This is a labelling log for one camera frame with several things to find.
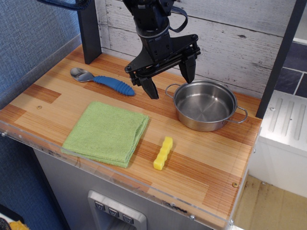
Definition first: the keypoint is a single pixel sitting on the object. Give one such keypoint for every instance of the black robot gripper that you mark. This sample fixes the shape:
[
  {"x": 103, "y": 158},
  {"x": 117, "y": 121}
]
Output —
[{"x": 159, "y": 53}]

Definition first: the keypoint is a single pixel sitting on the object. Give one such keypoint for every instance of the yellow toy french fry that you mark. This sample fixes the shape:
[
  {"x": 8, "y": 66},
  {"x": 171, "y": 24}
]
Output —
[{"x": 161, "y": 157}]

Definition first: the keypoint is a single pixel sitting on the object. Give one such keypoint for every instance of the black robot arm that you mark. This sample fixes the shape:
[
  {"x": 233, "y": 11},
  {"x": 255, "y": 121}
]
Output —
[{"x": 151, "y": 15}]

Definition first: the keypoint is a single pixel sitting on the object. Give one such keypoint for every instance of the green folded cloth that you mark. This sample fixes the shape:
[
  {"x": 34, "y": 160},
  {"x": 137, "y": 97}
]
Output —
[{"x": 106, "y": 134}]

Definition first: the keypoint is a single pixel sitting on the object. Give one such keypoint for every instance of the small stainless steel pot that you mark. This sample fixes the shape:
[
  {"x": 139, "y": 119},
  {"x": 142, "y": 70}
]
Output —
[{"x": 205, "y": 105}]

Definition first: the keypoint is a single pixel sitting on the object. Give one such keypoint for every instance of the white ribbed appliance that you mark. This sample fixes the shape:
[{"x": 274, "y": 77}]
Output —
[{"x": 280, "y": 153}]

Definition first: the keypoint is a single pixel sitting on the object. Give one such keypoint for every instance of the silver toy fridge dispenser panel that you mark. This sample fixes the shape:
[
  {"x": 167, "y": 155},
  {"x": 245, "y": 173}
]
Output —
[{"x": 109, "y": 214}]

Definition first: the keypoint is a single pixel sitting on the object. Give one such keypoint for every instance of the yellow object bottom left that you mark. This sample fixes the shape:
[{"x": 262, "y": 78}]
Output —
[{"x": 18, "y": 225}]

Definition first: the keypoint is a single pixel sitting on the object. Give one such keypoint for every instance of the blue handled metal spoon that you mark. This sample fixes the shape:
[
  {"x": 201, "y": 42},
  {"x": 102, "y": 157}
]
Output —
[{"x": 82, "y": 75}]

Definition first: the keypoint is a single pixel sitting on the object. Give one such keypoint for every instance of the dark grey left post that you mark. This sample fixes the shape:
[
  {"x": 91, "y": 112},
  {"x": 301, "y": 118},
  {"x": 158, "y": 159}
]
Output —
[{"x": 90, "y": 37}]

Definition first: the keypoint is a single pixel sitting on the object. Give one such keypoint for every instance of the dark grey post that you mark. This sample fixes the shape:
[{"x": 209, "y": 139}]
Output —
[
  {"x": 90, "y": 37},
  {"x": 281, "y": 56}
]

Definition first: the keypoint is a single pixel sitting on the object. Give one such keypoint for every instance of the dark grey right post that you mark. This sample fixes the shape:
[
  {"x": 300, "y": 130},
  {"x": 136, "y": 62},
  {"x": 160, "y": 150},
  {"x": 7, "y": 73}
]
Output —
[{"x": 281, "y": 56}]

